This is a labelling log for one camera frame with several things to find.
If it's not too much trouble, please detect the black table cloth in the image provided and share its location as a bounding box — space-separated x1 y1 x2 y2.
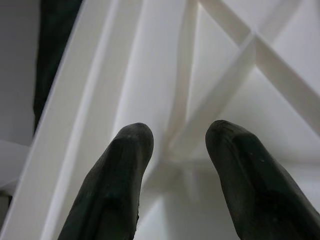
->
33 0 83 128

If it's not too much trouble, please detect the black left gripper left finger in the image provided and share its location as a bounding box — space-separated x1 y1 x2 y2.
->
57 122 155 240

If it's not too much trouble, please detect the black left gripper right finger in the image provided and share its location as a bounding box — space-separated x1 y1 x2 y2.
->
205 119 320 240

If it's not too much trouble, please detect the white plastic children table top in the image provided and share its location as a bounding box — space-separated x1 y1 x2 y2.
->
0 0 320 240

